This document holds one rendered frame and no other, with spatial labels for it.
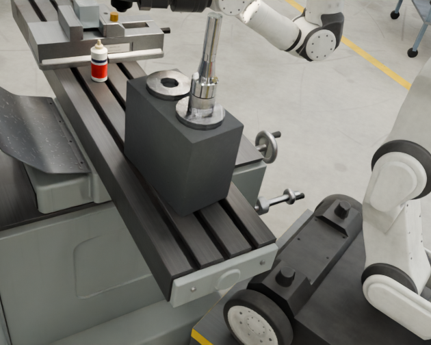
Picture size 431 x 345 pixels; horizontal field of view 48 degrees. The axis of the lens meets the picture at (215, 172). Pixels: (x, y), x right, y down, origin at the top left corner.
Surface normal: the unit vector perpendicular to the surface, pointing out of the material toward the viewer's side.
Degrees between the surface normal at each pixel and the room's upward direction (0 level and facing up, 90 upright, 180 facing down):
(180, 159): 90
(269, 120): 0
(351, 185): 0
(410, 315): 90
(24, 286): 90
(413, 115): 90
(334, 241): 0
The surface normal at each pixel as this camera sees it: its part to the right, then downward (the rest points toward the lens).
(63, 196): 0.49, 0.63
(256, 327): -0.61, 0.45
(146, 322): 0.15, -0.74
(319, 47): 0.28, 0.56
